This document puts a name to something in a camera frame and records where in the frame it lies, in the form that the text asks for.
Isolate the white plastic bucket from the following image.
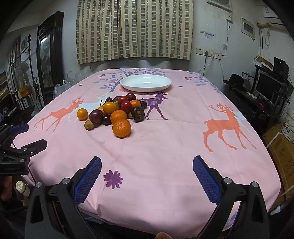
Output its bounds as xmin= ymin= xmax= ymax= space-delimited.
xmin=281 ymin=113 xmax=294 ymax=141

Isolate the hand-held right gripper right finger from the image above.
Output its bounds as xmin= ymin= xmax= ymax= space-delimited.
xmin=192 ymin=155 xmax=269 ymax=239

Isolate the dark wooden desk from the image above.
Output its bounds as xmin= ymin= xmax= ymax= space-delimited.
xmin=224 ymin=85 xmax=278 ymax=135

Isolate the framed wall picture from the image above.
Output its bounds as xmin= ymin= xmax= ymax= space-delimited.
xmin=207 ymin=0 xmax=232 ymax=12

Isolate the cardboard box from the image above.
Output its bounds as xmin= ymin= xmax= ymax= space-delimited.
xmin=263 ymin=124 xmax=294 ymax=203

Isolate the black speaker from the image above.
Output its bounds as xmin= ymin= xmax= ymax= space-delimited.
xmin=273 ymin=57 xmax=289 ymax=74

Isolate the computer monitor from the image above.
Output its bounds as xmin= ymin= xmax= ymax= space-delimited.
xmin=254 ymin=70 xmax=285 ymax=101

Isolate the small orange kumquat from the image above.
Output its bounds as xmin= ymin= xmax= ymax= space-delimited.
xmin=77 ymin=108 xmax=89 ymax=120
xmin=103 ymin=102 xmax=116 ymax=114

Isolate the dark wooden framed painting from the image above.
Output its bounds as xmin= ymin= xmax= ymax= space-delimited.
xmin=37 ymin=11 xmax=65 ymax=97

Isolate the white oval plate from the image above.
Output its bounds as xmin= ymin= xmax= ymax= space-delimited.
xmin=120 ymin=74 xmax=172 ymax=92

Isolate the white plastic bag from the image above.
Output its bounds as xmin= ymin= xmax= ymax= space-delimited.
xmin=53 ymin=79 xmax=69 ymax=97

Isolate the white air conditioner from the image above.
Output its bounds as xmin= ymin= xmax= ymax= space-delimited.
xmin=264 ymin=16 xmax=286 ymax=29

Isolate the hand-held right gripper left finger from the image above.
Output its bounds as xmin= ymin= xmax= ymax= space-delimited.
xmin=25 ymin=156 xmax=102 ymax=239

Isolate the small white bottle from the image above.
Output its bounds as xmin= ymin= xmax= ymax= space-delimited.
xmin=16 ymin=181 xmax=31 ymax=197

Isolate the white standing fan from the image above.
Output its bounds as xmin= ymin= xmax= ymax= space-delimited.
xmin=17 ymin=62 xmax=30 ymax=83

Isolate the pink deer print tablecloth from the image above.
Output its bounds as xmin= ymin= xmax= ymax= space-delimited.
xmin=14 ymin=68 xmax=282 ymax=237

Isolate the black hat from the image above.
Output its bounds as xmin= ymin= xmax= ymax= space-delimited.
xmin=222 ymin=74 xmax=248 ymax=89

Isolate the checked beige curtain panel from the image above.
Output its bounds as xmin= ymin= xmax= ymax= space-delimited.
xmin=76 ymin=0 xmax=122 ymax=65
xmin=118 ymin=0 xmax=193 ymax=61

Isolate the white framed wall notice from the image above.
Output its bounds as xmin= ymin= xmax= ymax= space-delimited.
xmin=241 ymin=17 xmax=256 ymax=41

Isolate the dark purple plum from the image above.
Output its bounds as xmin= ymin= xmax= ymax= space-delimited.
xmin=89 ymin=109 xmax=103 ymax=125

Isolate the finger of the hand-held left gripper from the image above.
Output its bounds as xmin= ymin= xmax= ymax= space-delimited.
xmin=11 ymin=139 xmax=48 ymax=161
xmin=0 ymin=124 xmax=29 ymax=151

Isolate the white power cable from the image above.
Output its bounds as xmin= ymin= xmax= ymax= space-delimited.
xmin=197 ymin=55 xmax=214 ymax=74

